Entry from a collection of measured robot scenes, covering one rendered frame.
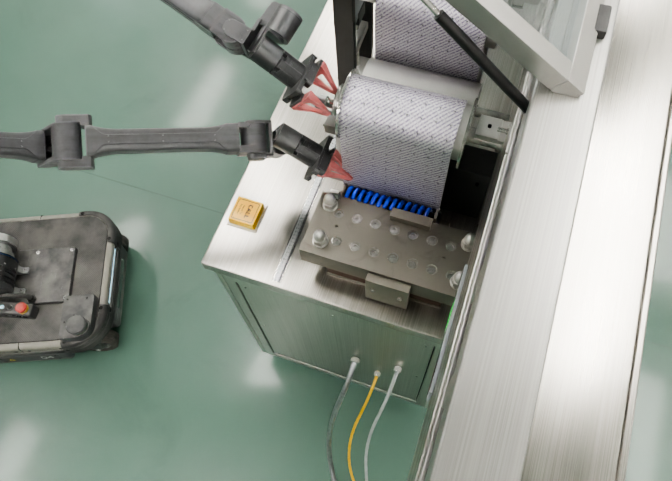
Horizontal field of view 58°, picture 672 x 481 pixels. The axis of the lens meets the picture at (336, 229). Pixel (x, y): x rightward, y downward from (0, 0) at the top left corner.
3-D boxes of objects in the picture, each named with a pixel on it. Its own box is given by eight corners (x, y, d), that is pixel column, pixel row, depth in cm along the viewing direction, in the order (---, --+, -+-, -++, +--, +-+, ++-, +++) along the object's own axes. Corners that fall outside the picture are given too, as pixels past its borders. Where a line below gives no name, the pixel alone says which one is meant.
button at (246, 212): (240, 200, 160) (238, 195, 158) (264, 207, 158) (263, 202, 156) (229, 222, 157) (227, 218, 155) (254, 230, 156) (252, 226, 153)
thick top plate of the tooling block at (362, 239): (324, 203, 150) (322, 190, 145) (485, 249, 142) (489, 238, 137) (301, 259, 144) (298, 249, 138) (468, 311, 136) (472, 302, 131)
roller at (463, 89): (373, 81, 148) (373, 46, 137) (477, 106, 143) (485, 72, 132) (357, 120, 143) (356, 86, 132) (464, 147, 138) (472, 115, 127)
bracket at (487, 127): (479, 118, 122) (481, 112, 120) (508, 125, 121) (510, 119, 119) (473, 138, 120) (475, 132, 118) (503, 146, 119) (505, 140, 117)
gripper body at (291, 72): (287, 106, 129) (259, 85, 125) (304, 69, 133) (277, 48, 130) (303, 95, 123) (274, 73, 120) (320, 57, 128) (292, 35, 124)
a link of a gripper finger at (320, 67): (322, 116, 133) (287, 91, 129) (332, 91, 136) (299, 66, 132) (339, 106, 128) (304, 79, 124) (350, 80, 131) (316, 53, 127)
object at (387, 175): (344, 184, 147) (341, 140, 131) (439, 211, 143) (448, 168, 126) (343, 186, 147) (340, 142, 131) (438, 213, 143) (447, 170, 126)
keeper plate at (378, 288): (368, 289, 146) (367, 272, 136) (408, 302, 144) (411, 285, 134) (364, 299, 145) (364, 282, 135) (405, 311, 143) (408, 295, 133)
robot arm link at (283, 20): (227, 47, 129) (218, 30, 120) (256, 2, 130) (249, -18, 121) (276, 75, 128) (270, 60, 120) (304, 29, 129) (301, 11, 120)
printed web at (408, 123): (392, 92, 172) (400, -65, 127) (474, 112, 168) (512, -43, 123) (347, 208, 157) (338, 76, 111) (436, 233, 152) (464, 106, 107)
